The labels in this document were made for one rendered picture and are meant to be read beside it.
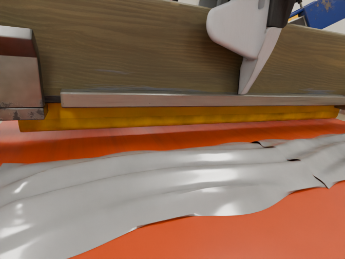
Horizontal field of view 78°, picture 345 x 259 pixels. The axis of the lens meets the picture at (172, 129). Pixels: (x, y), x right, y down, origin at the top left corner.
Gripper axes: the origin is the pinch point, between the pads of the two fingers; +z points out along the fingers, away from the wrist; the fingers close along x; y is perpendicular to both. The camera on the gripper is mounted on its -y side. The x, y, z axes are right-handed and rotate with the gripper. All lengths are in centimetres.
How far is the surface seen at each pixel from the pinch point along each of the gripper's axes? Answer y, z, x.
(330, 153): -4.0, 4.7, 8.4
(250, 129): -2.8, 5.3, 0.9
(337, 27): -200, -36, -125
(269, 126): -5.9, 5.3, 0.5
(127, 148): 10.8, 5.3, 3.2
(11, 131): 19.0, 5.3, -1.5
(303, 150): -2.9, 4.9, 7.0
